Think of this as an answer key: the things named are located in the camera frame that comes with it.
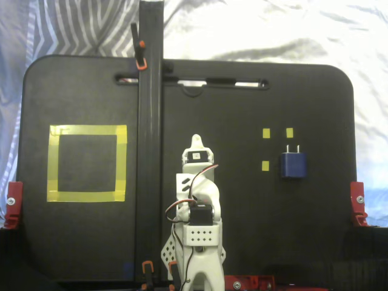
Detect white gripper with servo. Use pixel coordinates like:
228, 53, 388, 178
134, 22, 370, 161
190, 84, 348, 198
181, 133, 218, 175

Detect blue white USB wall charger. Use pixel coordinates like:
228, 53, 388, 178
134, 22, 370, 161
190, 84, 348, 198
280, 144, 309, 179

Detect long black flat bar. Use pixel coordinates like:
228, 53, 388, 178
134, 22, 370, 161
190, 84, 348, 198
135, 0, 166, 281

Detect black orange bar clamp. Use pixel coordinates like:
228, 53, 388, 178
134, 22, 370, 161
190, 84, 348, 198
130, 22, 149, 72

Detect yellow tape square outline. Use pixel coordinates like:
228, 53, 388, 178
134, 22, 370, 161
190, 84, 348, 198
46, 124, 128, 203

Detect small orange spring clamp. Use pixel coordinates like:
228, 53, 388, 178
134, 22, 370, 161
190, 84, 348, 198
167, 260, 180, 291
141, 259, 156, 291

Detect black lap desk board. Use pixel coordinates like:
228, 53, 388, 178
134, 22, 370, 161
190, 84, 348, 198
0, 0, 388, 228

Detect black curved backdrop board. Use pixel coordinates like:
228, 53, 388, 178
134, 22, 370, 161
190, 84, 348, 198
0, 226, 388, 291

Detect red post base bracket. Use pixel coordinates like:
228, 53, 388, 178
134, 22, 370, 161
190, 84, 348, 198
218, 275, 256, 291

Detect red plastic clamp bracket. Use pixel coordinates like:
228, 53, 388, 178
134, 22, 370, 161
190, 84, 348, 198
3, 181, 24, 230
349, 181, 370, 228

